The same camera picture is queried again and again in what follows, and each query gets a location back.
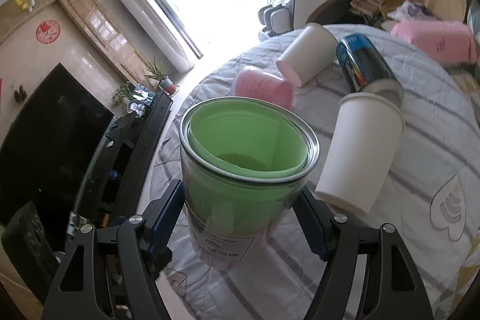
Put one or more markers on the pink ribbed plastic cup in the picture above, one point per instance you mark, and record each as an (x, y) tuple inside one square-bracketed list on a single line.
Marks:
[(261, 85)]

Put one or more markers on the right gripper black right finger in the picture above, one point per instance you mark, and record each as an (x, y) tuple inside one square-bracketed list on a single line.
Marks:
[(392, 287)]

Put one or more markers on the white paper cup near jar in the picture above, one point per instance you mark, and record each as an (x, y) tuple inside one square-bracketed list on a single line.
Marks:
[(366, 136)]

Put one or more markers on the white standing air conditioner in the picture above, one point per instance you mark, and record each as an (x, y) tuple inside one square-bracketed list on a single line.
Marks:
[(161, 30)]

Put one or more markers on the white paper cup far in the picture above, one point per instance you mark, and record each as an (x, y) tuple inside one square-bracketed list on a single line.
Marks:
[(310, 53)]

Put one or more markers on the black tv stand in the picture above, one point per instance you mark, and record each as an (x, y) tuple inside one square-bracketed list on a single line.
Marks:
[(114, 183)]

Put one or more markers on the red paper wall decoration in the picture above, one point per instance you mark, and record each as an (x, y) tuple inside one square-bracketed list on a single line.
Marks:
[(48, 31)]

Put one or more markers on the grey striped quilt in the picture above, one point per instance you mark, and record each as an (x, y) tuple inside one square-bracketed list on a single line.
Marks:
[(431, 193)]

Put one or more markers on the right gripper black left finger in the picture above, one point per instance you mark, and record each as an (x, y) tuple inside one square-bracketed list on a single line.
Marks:
[(110, 273)]

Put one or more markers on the potted green plant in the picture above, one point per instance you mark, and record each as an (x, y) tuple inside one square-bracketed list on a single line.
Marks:
[(154, 72)]

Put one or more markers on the clear jar with green-pink liner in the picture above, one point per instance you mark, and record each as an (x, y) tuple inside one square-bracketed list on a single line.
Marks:
[(243, 162)]

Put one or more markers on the pink folded towel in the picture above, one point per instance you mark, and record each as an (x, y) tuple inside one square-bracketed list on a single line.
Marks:
[(449, 43)]

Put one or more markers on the black television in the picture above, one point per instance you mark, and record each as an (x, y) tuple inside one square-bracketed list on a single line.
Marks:
[(48, 148)]

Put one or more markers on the blue metal can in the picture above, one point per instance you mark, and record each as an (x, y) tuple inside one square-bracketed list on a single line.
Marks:
[(365, 69)]

